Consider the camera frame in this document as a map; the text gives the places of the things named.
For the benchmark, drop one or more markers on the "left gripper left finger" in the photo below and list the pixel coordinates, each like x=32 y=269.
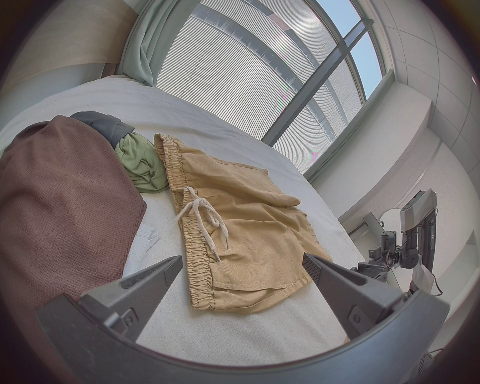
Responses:
x=123 y=300

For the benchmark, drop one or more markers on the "green garment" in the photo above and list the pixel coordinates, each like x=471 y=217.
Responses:
x=138 y=165

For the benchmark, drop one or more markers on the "tan shorts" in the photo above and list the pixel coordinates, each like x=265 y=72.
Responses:
x=255 y=225

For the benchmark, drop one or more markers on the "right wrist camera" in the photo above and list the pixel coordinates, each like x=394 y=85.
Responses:
x=374 y=253

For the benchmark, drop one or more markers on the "black garment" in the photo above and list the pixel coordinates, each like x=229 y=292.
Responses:
x=101 y=123

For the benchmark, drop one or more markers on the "grey-green curtain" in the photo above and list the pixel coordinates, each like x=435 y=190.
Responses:
x=146 y=48

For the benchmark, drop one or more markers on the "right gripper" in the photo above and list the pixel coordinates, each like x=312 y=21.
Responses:
x=375 y=270

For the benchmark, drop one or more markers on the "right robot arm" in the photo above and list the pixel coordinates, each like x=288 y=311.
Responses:
x=416 y=210

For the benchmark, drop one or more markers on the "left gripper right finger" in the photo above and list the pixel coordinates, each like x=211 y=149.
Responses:
x=356 y=300

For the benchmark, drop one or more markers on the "brown shorts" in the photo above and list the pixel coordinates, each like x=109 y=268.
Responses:
x=67 y=195

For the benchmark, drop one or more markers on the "grey side table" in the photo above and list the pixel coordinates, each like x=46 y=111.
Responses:
x=369 y=222

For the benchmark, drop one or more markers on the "pale blue garment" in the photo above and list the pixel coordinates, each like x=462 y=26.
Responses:
x=140 y=243

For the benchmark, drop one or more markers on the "bed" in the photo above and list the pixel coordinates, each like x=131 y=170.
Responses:
x=225 y=123

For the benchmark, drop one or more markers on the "window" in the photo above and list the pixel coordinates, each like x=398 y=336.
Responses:
x=243 y=56

